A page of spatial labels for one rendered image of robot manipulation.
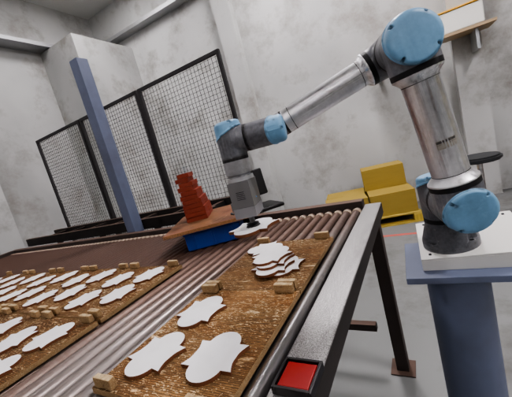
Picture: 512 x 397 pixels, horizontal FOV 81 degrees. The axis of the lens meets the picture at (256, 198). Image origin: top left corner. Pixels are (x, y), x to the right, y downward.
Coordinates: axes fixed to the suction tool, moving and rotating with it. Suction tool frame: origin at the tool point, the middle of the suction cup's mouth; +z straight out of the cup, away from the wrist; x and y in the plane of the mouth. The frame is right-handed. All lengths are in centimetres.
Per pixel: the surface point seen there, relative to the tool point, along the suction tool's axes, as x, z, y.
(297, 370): 11.6, 19.1, 33.4
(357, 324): 19, 85, -76
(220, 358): -4.5, 17.4, 30.8
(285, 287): 6.0, 16.6, 5.6
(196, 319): -17.7, 17.4, 15.3
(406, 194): 99, 75, -309
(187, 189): -57, -11, -74
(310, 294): 12.1, 20.2, 4.1
